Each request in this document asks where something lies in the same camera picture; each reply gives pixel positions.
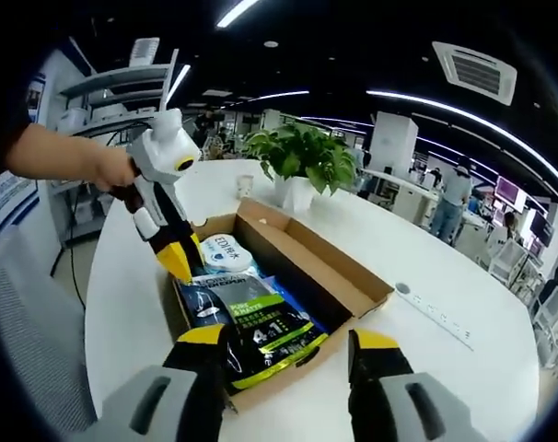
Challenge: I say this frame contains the purple screen monitor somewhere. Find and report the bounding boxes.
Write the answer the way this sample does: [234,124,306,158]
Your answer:
[494,177,529,208]

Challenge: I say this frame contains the black green pouch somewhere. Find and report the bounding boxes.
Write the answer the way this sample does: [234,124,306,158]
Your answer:
[177,271,330,392]

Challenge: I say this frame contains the grey storage shelf rack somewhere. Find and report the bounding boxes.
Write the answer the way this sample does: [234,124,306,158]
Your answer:
[48,48,192,240]

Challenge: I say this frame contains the blue wet wipes soft pack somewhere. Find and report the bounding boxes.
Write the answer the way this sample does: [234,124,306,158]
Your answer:
[199,233,331,335]

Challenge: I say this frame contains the brown cardboard shoe box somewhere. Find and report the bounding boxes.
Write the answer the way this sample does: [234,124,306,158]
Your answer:
[170,197,395,413]

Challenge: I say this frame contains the white ribbed box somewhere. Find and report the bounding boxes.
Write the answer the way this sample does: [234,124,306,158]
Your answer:
[130,37,161,68]

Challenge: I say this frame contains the small disposable cup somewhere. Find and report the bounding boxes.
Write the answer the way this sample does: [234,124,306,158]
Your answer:
[236,174,255,200]

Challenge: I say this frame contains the ceiling air conditioner vent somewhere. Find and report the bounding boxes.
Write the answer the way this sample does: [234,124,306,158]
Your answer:
[431,41,518,106]

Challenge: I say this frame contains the white power strip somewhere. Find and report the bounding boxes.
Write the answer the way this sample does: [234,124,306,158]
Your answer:
[393,280,473,352]

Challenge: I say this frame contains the grey mesh office chair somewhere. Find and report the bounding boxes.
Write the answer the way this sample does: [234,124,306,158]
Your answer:
[0,225,99,441]

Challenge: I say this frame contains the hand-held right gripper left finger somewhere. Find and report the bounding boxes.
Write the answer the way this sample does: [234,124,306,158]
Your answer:
[76,323,229,442]

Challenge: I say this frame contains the black cable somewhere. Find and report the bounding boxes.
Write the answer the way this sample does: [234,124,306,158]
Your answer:
[69,122,151,309]

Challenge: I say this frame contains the white office desk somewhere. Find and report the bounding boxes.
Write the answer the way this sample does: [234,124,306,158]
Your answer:
[361,168,441,227]

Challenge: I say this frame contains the curved ceiling light strip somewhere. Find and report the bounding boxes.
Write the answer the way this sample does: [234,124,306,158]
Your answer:
[366,89,558,185]

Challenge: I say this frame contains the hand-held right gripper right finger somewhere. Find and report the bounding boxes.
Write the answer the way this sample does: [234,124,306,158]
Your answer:
[347,328,490,442]

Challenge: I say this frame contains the potted green plant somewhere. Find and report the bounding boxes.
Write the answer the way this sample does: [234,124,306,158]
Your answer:
[241,122,358,208]

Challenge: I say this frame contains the person's left hand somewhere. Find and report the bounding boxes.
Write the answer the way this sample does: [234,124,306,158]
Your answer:
[93,147,141,192]

